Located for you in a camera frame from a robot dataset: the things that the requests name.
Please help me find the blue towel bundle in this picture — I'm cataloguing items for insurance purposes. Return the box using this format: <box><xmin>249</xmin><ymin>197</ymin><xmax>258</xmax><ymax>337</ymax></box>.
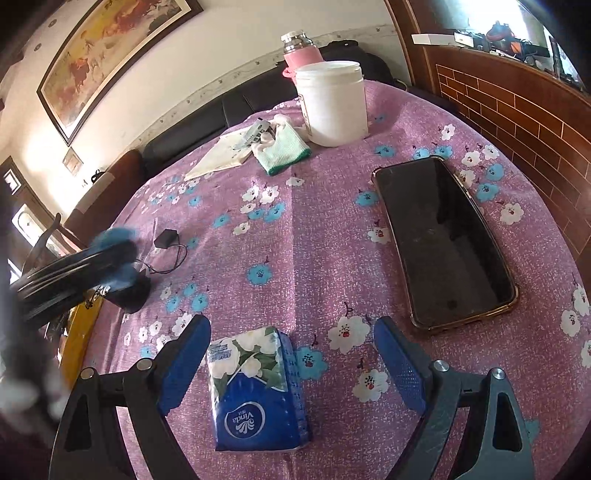
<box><xmin>90</xmin><ymin>227</ymin><xmax>138</xmax><ymax>293</ymax></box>

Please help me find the blue Vinda tissue pack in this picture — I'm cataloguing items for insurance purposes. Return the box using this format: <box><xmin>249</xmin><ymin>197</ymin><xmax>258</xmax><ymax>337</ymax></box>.
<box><xmin>206</xmin><ymin>326</ymin><xmax>311</xmax><ymax>452</ymax></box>

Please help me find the dark wooden chair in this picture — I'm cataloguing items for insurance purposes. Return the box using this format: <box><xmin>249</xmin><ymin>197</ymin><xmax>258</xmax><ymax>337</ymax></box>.
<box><xmin>18</xmin><ymin>213</ymin><xmax>86</xmax><ymax>283</ymax></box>

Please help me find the yellow cardboard box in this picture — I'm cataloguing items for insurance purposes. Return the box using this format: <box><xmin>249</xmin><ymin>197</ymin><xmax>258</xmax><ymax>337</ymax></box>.
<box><xmin>57</xmin><ymin>296</ymin><xmax>103</xmax><ymax>389</ymax></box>

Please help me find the black smartphone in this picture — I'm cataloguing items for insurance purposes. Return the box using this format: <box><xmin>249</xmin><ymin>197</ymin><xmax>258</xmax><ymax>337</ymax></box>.
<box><xmin>372</xmin><ymin>156</ymin><xmax>519</xmax><ymax>333</ymax></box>

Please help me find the white paper booklet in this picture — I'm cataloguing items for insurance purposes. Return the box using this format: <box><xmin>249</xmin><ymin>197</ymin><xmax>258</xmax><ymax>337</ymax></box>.
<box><xmin>184</xmin><ymin>118</ymin><xmax>276</xmax><ymax>181</ymax></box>

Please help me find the black leather sofa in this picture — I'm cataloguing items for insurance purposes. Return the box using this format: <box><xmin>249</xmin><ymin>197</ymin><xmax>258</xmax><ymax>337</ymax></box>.
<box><xmin>142</xmin><ymin>40</ymin><xmax>403</xmax><ymax>180</ymax></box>

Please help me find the purple floral tablecloth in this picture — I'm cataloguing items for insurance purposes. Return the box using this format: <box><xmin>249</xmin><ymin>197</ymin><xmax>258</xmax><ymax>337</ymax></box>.
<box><xmin>86</xmin><ymin>82</ymin><xmax>590</xmax><ymax>479</ymax></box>

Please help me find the framed painting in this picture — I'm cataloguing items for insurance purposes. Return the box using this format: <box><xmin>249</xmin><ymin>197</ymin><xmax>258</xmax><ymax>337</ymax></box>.
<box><xmin>37</xmin><ymin>0</ymin><xmax>204</xmax><ymax>145</ymax></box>

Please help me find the white green work glove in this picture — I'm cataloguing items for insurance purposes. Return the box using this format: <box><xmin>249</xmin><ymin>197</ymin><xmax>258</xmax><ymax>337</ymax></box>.
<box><xmin>252</xmin><ymin>114</ymin><xmax>311</xmax><ymax>176</ymax></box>

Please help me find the pink water bottle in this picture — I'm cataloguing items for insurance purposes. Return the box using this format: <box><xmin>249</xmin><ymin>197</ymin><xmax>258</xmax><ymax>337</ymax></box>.
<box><xmin>280</xmin><ymin>30</ymin><xmax>324</xmax><ymax>84</ymax></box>

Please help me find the white plastic tub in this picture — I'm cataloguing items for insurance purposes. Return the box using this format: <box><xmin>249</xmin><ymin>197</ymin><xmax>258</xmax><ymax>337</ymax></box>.
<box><xmin>295</xmin><ymin>60</ymin><xmax>369</xmax><ymax>147</ymax></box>

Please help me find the black cup with cables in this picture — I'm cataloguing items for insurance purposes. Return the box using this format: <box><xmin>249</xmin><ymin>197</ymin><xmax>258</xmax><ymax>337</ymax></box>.
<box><xmin>100</xmin><ymin>229</ymin><xmax>188</xmax><ymax>314</ymax></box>

